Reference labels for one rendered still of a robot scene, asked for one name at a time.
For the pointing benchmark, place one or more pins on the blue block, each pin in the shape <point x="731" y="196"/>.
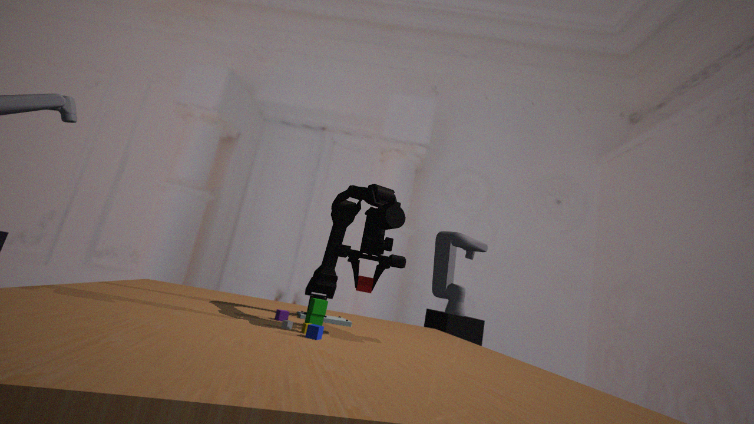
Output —
<point x="314" y="331"/>

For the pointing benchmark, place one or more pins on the green block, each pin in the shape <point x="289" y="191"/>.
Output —
<point x="318" y="306"/>
<point x="314" y="318"/>

